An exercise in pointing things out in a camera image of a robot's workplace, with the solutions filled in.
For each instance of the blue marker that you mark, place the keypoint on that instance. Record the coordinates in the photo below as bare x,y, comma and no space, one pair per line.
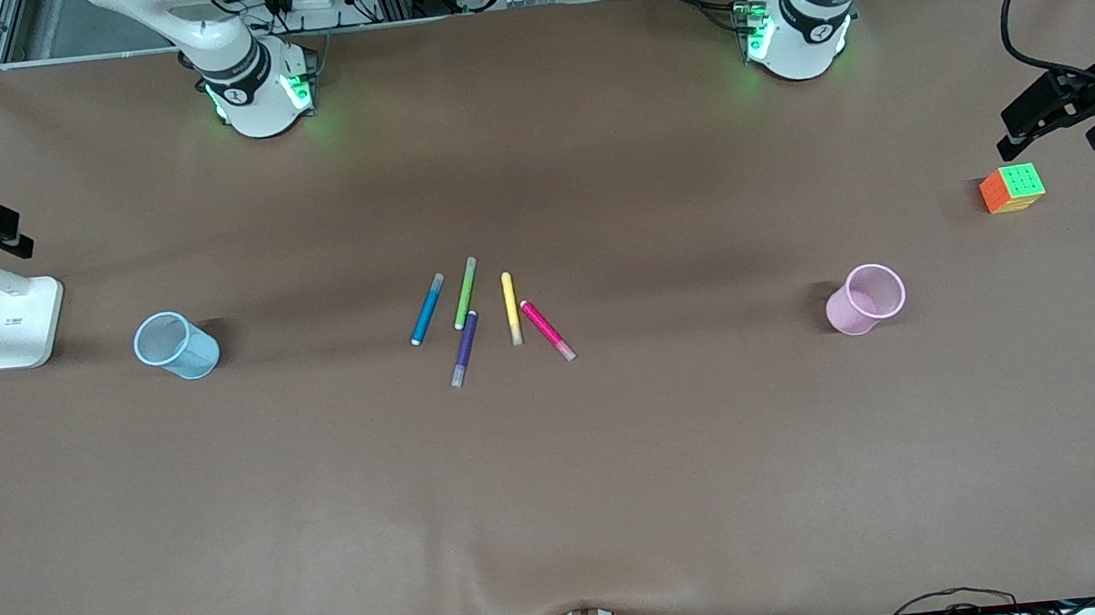
426,311

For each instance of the pink marker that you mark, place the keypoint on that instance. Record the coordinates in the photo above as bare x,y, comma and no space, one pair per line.
546,329

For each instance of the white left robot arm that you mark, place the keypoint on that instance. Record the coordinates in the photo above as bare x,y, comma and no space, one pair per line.
798,42

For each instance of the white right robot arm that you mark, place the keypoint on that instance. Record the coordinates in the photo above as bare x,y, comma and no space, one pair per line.
251,95

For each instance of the colourful puzzle cube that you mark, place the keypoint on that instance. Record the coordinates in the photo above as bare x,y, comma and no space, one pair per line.
1010,191

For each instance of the blue mesh cup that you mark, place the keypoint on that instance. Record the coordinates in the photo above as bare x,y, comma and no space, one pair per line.
196,356

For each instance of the pink mesh cup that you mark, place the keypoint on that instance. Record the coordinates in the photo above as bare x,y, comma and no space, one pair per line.
850,314

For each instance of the green marker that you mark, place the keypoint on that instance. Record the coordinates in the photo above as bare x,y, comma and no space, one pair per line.
465,295

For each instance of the purple marker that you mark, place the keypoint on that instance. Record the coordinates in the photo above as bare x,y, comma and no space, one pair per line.
464,349

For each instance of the yellow marker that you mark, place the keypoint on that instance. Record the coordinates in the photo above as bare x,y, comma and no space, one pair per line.
512,309

